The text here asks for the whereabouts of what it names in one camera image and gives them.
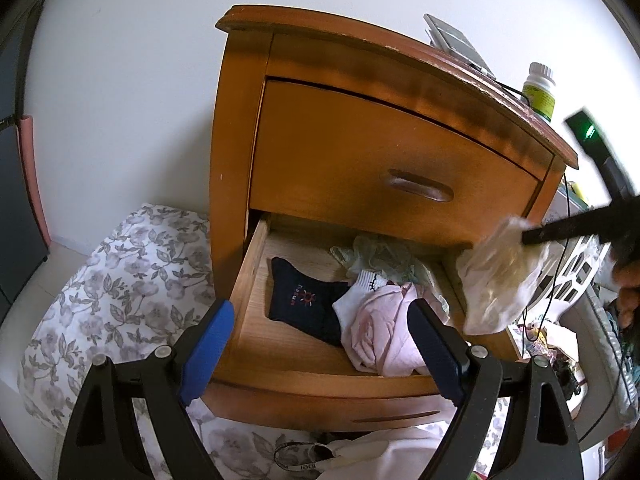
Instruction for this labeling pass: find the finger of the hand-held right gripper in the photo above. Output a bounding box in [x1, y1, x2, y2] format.
[520, 207, 616, 247]

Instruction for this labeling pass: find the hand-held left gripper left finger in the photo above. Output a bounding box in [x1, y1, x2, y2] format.
[57, 300, 236, 480]

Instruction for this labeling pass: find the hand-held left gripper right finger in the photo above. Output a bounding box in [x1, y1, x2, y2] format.
[406, 299, 583, 480]

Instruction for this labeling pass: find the pink garment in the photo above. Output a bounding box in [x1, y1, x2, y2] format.
[347, 282, 446, 376]

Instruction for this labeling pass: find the translucent plastic bag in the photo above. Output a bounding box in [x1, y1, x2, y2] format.
[457, 216, 561, 336]

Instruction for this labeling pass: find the wooden drawer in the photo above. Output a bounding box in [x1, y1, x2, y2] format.
[248, 77, 556, 248]
[202, 212, 521, 433]

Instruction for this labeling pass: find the white cartoon print sock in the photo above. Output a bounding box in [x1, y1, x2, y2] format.
[332, 269, 388, 341]

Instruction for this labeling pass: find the navy sock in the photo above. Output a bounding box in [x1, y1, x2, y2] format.
[268, 256, 351, 346]

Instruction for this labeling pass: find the light green garment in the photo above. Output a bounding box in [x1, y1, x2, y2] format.
[330, 234, 451, 321]

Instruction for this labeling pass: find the person's right hand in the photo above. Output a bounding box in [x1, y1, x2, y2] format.
[612, 240, 640, 326]

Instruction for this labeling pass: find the white cutout storage rack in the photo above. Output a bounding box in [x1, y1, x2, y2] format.
[520, 180, 608, 321]

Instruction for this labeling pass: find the colourful snack packet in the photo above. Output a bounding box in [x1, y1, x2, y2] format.
[525, 325, 551, 356]

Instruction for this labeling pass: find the green label white bottle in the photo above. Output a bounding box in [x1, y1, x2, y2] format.
[522, 62, 557, 123]

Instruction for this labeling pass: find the grey floral white quilt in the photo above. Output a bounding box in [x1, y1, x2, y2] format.
[17, 203, 506, 480]

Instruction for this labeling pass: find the black hair accessory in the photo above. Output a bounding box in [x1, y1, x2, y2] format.
[555, 360, 586, 401]

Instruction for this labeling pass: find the dark teal cloth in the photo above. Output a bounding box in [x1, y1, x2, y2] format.
[607, 305, 640, 411]

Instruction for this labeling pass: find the smartphone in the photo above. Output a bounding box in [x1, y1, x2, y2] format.
[424, 13, 496, 78]

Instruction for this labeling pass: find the wooden nightstand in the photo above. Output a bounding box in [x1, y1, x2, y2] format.
[209, 4, 581, 433]

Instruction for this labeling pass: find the dark cabinet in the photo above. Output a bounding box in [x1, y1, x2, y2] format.
[0, 0, 51, 321]

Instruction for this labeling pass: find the pink foam strip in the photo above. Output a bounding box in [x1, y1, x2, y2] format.
[17, 115, 51, 248]

